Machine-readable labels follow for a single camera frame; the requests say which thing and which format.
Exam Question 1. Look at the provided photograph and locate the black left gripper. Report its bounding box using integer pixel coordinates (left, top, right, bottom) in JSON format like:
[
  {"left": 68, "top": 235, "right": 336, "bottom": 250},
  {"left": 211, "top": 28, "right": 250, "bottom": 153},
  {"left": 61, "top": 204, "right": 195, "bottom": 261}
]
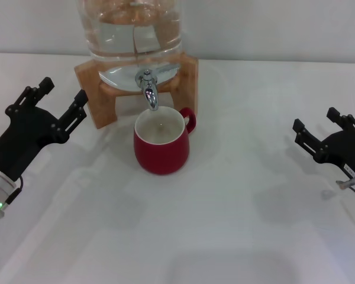
[{"left": 0, "top": 77, "right": 88, "bottom": 182}]

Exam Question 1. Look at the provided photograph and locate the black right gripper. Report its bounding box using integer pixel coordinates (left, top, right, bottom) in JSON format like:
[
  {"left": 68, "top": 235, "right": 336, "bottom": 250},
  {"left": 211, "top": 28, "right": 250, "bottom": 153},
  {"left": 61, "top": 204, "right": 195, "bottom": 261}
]
[{"left": 292, "top": 106, "right": 355, "bottom": 195}]

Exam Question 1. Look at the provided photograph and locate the red ceramic cup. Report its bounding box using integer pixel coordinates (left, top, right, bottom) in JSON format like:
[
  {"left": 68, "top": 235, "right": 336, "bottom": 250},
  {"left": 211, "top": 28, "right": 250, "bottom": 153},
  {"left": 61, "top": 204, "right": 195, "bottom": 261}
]
[{"left": 133, "top": 106, "right": 197, "bottom": 176}]

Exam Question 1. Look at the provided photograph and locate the chrome faucet spout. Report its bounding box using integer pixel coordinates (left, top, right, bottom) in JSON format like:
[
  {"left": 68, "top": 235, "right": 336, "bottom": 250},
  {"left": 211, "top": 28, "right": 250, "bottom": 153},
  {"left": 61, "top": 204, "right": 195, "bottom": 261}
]
[{"left": 135, "top": 68, "right": 160, "bottom": 112}]

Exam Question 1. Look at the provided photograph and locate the wooden dispenser stand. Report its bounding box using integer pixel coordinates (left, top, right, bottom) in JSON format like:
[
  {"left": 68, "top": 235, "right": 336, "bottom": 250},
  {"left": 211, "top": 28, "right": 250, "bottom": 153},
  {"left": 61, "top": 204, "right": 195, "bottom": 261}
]
[{"left": 73, "top": 53, "right": 199, "bottom": 130}]

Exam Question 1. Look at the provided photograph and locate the glass water dispenser jar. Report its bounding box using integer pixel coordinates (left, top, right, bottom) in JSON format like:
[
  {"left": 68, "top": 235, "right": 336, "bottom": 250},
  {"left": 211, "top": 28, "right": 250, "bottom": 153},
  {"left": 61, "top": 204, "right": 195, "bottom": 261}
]
[{"left": 76, "top": 0, "right": 184, "bottom": 92}]

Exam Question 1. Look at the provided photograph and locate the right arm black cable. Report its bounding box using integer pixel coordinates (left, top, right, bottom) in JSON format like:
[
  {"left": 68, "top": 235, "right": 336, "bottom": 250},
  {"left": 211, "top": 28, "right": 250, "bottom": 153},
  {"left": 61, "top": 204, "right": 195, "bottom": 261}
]
[{"left": 336, "top": 176, "right": 355, "bottom": 206}]

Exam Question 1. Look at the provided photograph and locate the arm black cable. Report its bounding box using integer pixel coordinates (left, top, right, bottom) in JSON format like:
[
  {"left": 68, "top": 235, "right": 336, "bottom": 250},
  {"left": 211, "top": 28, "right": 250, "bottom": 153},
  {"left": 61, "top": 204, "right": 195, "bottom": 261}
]
[
  {"left": 4, "top": 176, "right": 24, "bottom": 208},
  {"left": 336, "top": 176, "right": 355, "bottom": 206}
]

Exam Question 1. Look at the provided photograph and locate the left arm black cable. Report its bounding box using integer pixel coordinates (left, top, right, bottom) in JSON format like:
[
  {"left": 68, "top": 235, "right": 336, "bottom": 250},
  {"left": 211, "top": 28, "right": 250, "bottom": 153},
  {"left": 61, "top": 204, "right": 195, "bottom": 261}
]
[{"left": 4, "top": 176, "right": 24, "bottom": 208}]

